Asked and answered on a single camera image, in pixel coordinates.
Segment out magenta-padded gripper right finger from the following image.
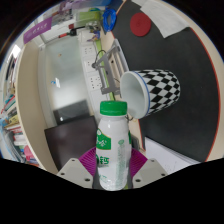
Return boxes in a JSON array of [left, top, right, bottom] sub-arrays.
[[128, 147, 169, 190]]

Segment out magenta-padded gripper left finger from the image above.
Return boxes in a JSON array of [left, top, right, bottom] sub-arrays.
[[56, 146, 98, 190]]

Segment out white green-capped drink bottle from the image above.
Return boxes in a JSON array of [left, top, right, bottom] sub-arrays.
[[95, 100, 133, 192]]

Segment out large white paper sheet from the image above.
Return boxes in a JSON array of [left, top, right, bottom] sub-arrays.
[[143, 136, 201, 174]]

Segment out black desk mat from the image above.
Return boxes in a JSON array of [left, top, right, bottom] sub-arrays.
[[111, 0, 223, 163]]

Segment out black white checkered mug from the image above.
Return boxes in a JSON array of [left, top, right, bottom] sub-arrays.
[[119, 69, 182, 120]]

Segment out grey metal laptop stand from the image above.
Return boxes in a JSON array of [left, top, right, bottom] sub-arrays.
[[91, 39, 129, 101]]

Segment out ceiling light panels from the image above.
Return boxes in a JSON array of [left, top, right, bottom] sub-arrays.
[[11, 44, 22, 59]]

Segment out flat round red coaster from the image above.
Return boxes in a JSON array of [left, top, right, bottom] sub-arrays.
[[129, 12, 152, 38]]

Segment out folded white paper sheet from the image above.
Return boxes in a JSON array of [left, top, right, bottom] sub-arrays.
[[131, 0, 190, 38]]

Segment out group photo poster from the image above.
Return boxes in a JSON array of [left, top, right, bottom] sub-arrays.
[[36, 4, 75, 27]]

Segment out green translucent cup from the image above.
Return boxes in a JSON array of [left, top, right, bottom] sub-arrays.
[[75, 9, 103, 24]]

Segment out white wall socket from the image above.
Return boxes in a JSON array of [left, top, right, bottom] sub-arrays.
[[89, 74, 103, 90], [83, 44, 95, 58], [84, 59, 100, 73]]

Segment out blue coiled cable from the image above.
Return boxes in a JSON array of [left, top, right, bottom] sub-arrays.
[[101, 8, 118, 33]]

